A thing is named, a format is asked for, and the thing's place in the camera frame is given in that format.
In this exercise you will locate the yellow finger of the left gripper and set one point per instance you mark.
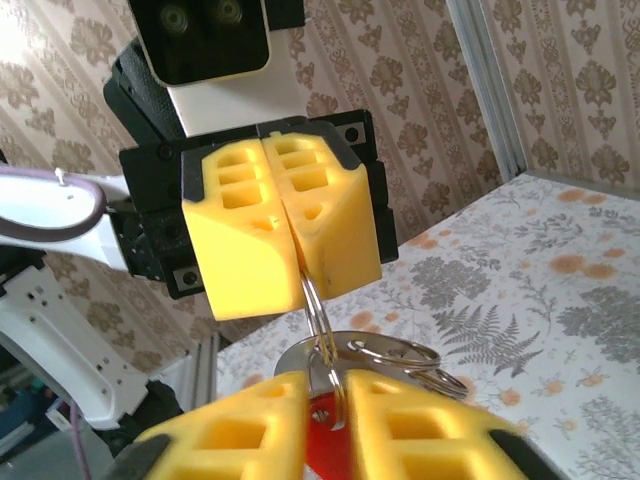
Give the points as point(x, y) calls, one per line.
point(340, 235)
point(240, 265)

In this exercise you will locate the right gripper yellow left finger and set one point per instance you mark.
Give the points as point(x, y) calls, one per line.
point(225, 435)

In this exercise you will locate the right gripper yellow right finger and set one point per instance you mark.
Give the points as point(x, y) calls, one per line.
point(425, 435)

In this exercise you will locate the silver key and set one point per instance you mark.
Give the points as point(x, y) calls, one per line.
point(295, 360)

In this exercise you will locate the aluminium side rail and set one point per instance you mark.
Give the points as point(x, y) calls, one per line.
point(205, 365)

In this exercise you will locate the keyring with metal rings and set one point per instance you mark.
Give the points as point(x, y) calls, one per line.
point(320, 325)

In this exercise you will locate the red plastic key tag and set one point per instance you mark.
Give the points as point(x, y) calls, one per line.
point(325, 440)

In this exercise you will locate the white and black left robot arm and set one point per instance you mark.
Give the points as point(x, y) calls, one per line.
point(50, 325)

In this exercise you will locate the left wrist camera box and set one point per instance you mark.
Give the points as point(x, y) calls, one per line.
point(210, 45)

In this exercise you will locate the aluminium frame post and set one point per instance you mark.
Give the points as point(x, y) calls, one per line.
point(492, 85)

